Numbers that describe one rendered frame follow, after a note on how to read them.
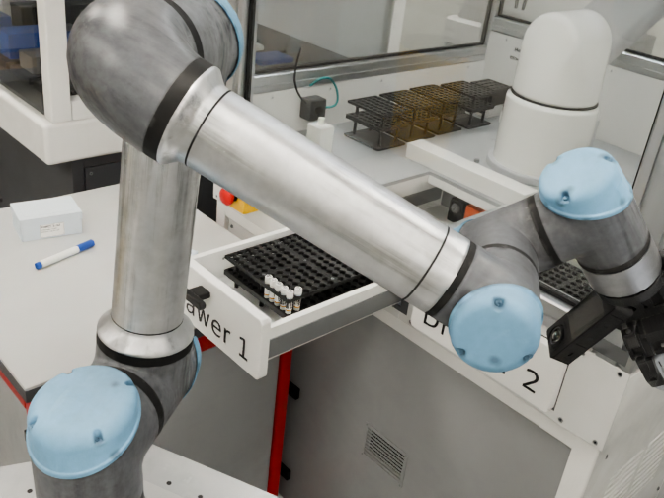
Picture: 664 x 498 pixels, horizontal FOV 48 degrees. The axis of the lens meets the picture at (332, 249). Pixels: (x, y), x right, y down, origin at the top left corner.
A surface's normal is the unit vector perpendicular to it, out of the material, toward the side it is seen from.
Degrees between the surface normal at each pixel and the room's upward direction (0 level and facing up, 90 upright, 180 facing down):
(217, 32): 69
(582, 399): 90
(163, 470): 0
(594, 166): 40
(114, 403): 6
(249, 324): 90
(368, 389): 90
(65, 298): 0
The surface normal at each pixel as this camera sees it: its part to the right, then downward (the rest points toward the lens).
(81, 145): 0.67, 0.42
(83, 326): 0.11, -0.87
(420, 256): 0.01, 0.07
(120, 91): -0.37, 0.16
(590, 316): -0.89, -0.38
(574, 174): -0.53, -0.65
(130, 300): -0.33, 0.37
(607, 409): -0.73, 0.25
